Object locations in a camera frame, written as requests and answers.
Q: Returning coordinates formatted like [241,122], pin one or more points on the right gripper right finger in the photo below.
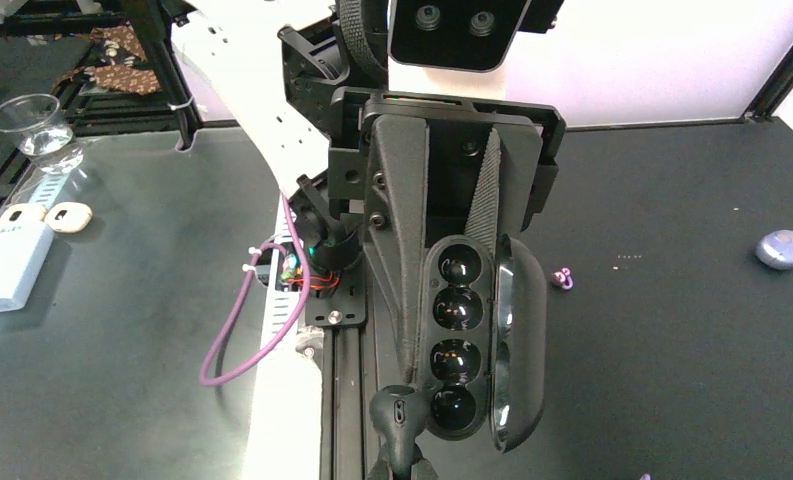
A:
[422,469]

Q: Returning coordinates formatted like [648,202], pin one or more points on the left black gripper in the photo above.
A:
[407,170]

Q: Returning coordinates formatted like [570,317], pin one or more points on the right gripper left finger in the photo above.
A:
[379,471]

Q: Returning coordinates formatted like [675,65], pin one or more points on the black earbud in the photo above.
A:
[399,415]

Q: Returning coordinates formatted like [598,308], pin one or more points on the black earbud charging case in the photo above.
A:
[482,350]

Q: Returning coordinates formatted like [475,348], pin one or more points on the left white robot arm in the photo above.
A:
[277,64]

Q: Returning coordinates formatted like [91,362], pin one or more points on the lavender earbud charging case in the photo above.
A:
[775,250]

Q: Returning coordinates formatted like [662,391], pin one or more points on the cream earbud case pair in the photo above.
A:
[63,217]

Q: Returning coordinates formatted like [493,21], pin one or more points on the left purple earbud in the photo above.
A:
[562,279]

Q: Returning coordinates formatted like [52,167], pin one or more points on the brown patterned cloth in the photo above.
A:
[121,63]

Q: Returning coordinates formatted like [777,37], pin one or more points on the clear plastic cup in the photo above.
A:
[37,127]

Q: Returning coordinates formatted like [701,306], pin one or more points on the white power bank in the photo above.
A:
[23,249]

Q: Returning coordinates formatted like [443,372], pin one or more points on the black aluminium front rail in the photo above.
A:
[342,451]

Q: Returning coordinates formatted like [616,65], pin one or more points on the white slotted cable duct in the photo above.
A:
[285,430]

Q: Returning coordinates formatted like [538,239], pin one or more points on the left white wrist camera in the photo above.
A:
[455,48]

